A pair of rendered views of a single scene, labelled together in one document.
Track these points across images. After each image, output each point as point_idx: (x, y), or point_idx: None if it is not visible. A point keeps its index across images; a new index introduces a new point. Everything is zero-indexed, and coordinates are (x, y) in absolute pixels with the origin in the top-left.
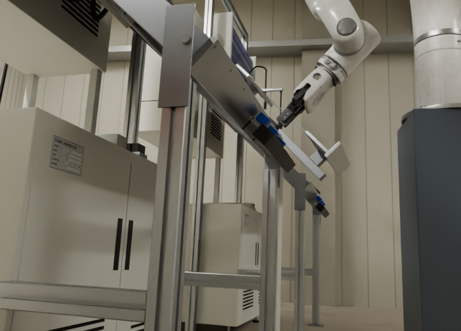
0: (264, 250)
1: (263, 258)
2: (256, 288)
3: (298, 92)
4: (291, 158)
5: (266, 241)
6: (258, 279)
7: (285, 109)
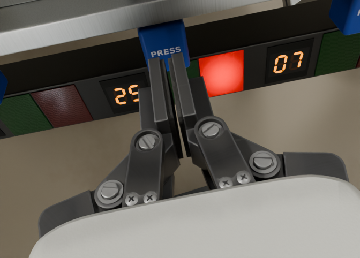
0: (309, 0)
1: (303, 2)
2: (284, 5)
3: (151, 257)
4: (289, 81)
5: None
6: (289, 5)
7: (154, 112)
